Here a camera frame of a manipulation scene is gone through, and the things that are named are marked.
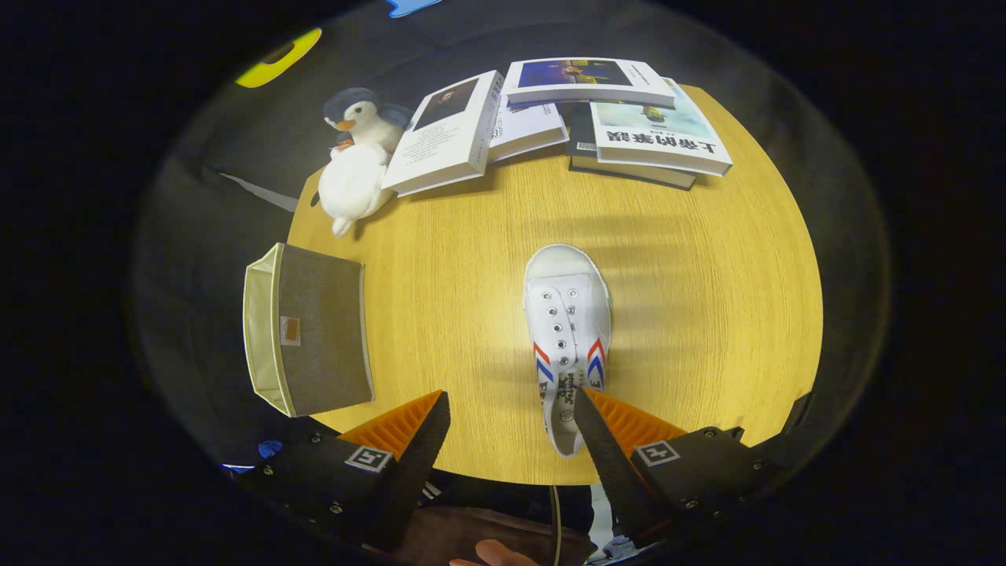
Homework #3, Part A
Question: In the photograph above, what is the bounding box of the white duck plush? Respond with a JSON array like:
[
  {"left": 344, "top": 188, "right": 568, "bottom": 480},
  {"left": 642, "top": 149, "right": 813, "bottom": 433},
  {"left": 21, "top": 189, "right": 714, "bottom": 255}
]
[{"left": 314, "top": 141, "right": 395, "bottom": 238}]

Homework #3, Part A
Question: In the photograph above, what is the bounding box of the blue-grey penguin plush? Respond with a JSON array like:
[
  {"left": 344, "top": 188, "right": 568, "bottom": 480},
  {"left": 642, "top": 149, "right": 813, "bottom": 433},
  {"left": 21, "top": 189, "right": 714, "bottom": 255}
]
[{"left": 322, "top": 86, "right": 413, "bottom": 154}]

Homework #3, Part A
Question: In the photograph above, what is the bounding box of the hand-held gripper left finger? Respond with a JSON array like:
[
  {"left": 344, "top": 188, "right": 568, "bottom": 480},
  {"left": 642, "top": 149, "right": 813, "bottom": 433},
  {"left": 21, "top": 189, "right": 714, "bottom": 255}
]
[{"left": 236, "top": 390, "right": 452, "bottom": 551}]

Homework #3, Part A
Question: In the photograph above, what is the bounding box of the pale landscape cover book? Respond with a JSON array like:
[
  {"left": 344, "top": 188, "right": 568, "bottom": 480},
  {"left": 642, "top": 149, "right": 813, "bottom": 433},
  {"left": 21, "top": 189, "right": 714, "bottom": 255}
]
[{"left": 589, "top": 77, "right": 733, "bottom": 177}]

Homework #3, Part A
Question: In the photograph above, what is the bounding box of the dark cover book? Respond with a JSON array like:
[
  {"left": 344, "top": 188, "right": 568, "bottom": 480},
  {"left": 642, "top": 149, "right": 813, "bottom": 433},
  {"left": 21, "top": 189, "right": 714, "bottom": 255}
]
[{"left": 567, "top": 102, "right": 698, "bottom": 191}]

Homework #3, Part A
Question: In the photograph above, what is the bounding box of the grey fabric storage box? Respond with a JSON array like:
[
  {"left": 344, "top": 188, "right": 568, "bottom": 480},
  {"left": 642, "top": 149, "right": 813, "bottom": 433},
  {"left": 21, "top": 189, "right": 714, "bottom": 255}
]
[{"left": 242, "top": 242, "right": 376, "bottom": 418}]

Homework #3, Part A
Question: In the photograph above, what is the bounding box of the white canvas shoe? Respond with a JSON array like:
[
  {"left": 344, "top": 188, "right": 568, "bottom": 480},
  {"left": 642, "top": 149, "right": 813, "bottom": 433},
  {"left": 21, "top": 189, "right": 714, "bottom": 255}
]
[{"left": 523, "top": 244, "right": 613, "bottom": 458}]

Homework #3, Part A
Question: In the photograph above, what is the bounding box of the white book with dark portrait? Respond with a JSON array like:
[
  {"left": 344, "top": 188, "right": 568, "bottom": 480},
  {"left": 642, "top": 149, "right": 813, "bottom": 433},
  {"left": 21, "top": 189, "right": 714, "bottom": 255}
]
[{"left": 381, "top": 70, "right": 505, "bottom": 197}]

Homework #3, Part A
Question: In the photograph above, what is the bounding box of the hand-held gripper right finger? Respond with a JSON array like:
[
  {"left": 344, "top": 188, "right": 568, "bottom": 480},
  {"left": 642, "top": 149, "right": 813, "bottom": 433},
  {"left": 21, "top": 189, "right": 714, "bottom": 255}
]
[{"left": 572, "top": 385, "right": 787, "bottom": 551}]

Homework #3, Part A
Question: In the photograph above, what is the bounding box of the plain white book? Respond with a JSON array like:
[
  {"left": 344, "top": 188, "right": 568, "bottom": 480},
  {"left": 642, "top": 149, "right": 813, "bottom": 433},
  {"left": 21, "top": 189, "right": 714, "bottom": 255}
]
[{"left": 487, "top": 98, "right": 570, "bottom": 164}]

